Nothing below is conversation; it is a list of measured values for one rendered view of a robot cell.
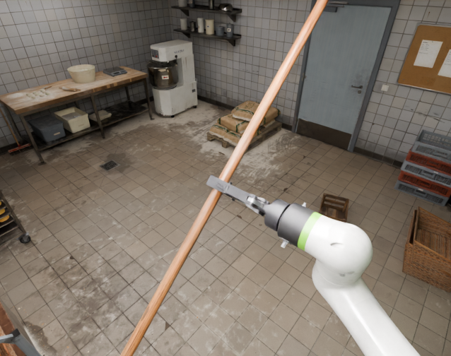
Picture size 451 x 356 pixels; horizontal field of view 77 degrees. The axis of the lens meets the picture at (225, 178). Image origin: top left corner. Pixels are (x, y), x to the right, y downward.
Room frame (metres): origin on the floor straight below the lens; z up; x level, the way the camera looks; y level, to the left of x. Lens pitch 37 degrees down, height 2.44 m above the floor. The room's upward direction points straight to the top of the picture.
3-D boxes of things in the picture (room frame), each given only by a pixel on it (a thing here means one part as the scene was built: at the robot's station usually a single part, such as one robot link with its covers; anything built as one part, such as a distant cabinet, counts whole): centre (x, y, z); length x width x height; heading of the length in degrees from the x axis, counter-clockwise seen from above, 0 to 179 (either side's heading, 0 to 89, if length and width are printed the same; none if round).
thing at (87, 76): (4.87, 2.41, 1.01); 0.43 x 0.42 x 0.21; 139
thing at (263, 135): (4.61, -0.36, 0.07); 1.20 x 0.80 x 0.14; 139
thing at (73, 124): (4.49, 2.63, 0.35); 0.50 x 0.36 x 0.24; 51
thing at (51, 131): (4.18, 2.90, 0.35); 0.50 x 0.36 x 0.24; 49
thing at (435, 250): (1.82, -2.06, 0.32); 0.56 x 0.49 x 0.28; 147
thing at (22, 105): (4.71, 2.45, 0.45); 2.20 x 0.80 x 0.90; 139
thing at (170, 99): (5.68, 1.09, 0.66); 0.92 x 0.59 x 1.32; 139
